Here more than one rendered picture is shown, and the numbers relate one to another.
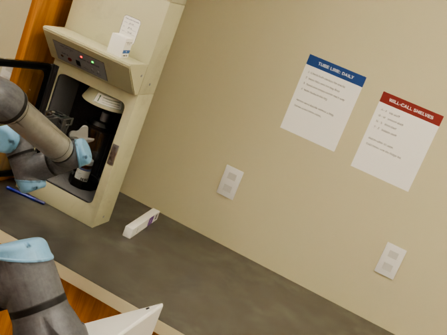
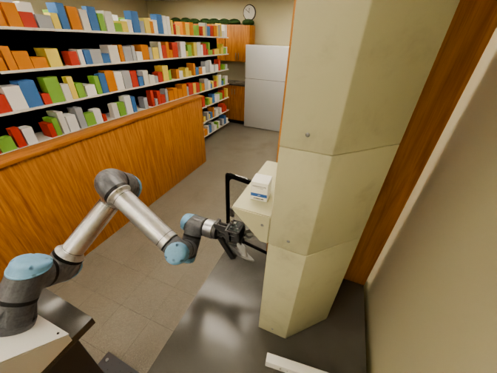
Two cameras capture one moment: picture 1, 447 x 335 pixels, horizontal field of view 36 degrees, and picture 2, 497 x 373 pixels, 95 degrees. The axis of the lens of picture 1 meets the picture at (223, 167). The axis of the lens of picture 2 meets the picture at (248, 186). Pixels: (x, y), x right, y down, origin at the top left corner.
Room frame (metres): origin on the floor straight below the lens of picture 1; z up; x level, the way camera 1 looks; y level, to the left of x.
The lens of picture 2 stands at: (2.08, -0.13, 1.90)
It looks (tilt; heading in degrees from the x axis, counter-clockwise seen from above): 33 degrees down; 94
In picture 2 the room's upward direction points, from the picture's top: 2 degrees clockwise
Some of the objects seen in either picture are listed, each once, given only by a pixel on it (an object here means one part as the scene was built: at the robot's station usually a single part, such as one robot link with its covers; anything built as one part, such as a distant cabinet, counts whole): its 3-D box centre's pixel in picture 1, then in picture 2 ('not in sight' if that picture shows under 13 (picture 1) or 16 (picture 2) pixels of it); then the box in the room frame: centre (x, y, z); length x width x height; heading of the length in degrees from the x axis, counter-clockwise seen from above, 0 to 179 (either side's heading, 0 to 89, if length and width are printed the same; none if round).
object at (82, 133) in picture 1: (82, 133); (244, 250); (2.03, 0.44, 1.25); 0.09 x 0.03 x 0.06; 127
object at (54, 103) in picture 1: (95, 134); not in sight; (2.27, 0.45, 1.19); 0.26 x 0.24 x 0.35; 74
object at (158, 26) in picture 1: (107, 98); (314, 240); (2.27, 0.45, 1.33); 0.32 x 0.25 x 0.77; 74
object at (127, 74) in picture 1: (90, 60); (267, 195); (2.10, 0.50, 1.46); 0.32 x 0.11 x 0.10; 74
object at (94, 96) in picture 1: (110, 96); not in sight; (2.24, 0.43, 1.34); 0.18 x 0.18 x 0.05
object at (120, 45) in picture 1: (120, 45); (261, 187); (2.07, 0.42, 1.54); 0.05 x 0.05 x 0.06; 77
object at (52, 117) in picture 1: (50, 128); (228, 232); (1.96, 0.52, 1.25); 0.12 x 0.08 x 0.09; 163
